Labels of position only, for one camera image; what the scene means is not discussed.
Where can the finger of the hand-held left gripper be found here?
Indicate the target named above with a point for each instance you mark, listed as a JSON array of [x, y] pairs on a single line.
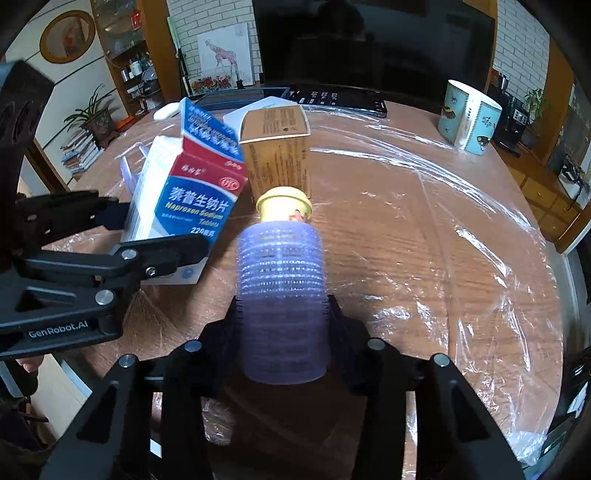
[[152, 261], [64, 214]]

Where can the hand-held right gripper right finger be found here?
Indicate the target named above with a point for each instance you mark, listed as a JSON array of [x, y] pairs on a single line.
[[344, 337]]

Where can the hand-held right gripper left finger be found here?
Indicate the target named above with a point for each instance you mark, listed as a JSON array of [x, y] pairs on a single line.
[[226, 332]]

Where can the purple hair roller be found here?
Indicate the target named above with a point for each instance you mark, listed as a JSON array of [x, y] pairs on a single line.
[[281, 300]]

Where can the blue white medicine box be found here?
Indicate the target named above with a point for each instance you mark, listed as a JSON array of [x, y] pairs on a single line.
[[194, 198]]

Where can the stack of books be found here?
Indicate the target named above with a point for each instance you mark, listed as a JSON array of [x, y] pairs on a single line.
[[81, 154]]

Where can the potted plant in patterned pot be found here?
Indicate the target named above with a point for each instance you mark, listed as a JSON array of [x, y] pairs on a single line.
[[99, 124]]

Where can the clear plastic table sheet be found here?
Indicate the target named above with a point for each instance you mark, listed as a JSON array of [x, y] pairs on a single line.
[[415, 230]]

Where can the dark helmet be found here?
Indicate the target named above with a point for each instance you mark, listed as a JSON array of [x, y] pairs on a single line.
[[150, 83]]

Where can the small yellow cap bottle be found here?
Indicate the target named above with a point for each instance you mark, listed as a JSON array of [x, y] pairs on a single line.
[[284, 203]]

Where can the white oval case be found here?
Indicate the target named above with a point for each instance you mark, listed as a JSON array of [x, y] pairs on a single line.
[[166, 110]]

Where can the wooden display shelf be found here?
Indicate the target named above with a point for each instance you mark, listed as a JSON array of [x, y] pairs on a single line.
[[154, 37]]

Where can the white flat paper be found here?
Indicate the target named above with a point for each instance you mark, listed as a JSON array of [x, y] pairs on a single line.
[[235, 120]]

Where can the brown carton box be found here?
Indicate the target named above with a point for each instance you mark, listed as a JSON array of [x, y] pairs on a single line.
[[277, 152]]

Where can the pale green rod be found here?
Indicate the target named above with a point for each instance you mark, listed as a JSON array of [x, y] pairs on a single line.
[[176, 41]]

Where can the framed red flower picture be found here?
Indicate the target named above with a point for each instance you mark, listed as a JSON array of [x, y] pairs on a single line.
[[212, 83]]

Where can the giraffe drawing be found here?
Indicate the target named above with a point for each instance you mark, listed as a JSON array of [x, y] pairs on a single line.
[[224, 55]]

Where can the black keyboard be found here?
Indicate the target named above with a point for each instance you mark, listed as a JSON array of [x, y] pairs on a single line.
[[341, 99]]

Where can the wooden television cabinet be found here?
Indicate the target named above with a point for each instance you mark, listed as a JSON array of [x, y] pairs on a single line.
[[545, 203]]

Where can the bird print mug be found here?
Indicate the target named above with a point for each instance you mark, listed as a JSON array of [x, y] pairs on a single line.
[[466, 120]]

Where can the black coffee machine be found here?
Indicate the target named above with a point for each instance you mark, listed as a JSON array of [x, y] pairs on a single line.
[[512, 120]]

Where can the large black television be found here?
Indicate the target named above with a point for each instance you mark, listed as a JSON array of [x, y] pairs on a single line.
[[369, 46]]

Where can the small green potted plant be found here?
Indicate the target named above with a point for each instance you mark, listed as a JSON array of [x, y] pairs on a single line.
[[535, 101]]

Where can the round framed wall picture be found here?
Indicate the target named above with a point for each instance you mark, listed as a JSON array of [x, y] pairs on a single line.
[[67, 37]]

